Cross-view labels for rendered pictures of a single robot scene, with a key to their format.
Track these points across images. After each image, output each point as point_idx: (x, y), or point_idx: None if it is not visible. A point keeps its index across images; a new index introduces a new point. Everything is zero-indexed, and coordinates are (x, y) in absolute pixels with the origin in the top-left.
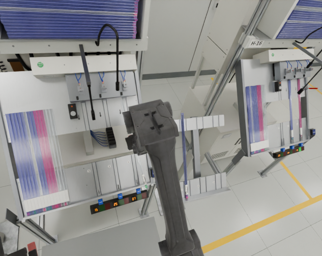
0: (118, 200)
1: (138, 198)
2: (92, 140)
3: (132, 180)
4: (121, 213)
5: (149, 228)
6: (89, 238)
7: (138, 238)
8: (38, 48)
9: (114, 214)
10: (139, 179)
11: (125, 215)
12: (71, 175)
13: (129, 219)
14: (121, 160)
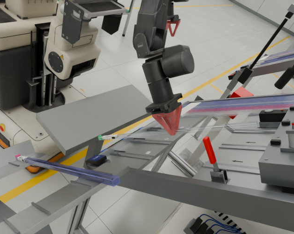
0: None
1: (99, 153)
2: (223, 223)
3: (124, 150)
4: (101, 230)
5: (68, 136)
6: (127, 118)
7: (77, 126)
8: None
9: (110, 225)
10: (114, 156)
11: (94, 231)
12: (191, 120)
13: (85, 229)
14: (159, 148)
